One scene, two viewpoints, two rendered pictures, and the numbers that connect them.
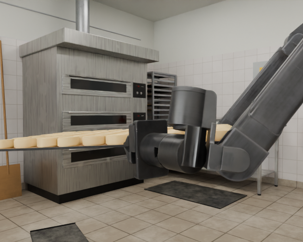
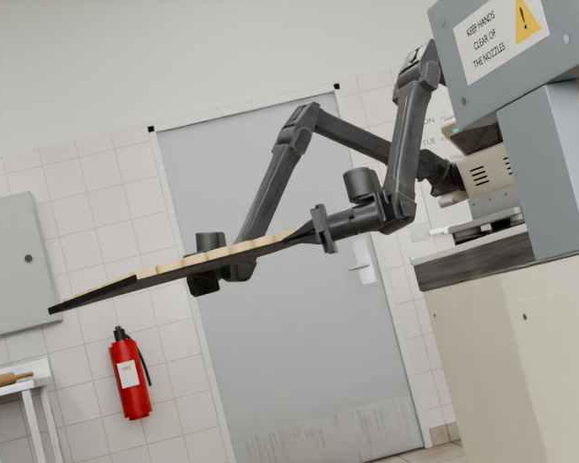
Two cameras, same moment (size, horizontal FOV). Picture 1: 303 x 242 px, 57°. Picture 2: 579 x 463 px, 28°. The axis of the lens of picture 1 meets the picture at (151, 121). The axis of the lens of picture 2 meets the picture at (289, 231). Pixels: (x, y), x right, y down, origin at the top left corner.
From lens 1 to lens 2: 205 cm
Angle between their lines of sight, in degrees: 49
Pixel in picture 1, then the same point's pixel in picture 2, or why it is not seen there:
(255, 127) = (404, 188)
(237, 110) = (255, 231)
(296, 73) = (408, 153)
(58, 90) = not seen: outside the picture
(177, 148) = (375, 208)
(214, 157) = (396, 209)
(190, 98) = (368, 175)
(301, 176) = not seen: outside the picture
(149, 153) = (343, 224)
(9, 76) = not seen: outside the picture
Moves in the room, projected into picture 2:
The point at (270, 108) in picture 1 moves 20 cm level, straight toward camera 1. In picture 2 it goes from (405, 176) to (458, 153)
